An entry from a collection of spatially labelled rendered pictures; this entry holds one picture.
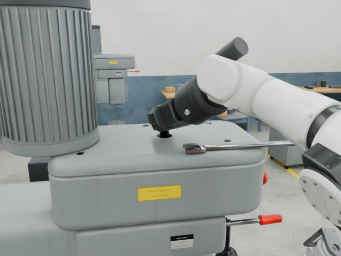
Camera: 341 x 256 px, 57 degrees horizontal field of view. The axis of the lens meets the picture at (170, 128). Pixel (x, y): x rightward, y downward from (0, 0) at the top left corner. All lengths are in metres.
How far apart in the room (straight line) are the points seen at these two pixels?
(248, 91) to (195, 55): 6.98
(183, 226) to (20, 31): 0.50
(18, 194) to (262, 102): 0.60
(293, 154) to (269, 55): 3.32
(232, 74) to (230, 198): 0.31
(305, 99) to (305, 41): 8.11
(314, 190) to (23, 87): 0.51
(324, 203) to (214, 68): 0.26
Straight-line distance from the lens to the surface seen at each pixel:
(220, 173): 0.67
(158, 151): 0.65
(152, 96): 7.37
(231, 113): 5.44
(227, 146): 0.67
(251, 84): 0.48
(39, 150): 0.66
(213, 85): 0.51
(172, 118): 0.64
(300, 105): 0.42
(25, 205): 0.78
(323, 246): 0.81
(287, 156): 5.39
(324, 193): 0.38
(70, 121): 0.65
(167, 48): 7.31
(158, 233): 0.72
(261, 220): 0.79
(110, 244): 0.72
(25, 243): 0.75
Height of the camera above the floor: 2.12
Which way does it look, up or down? 17 degrees down
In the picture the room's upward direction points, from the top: straight up
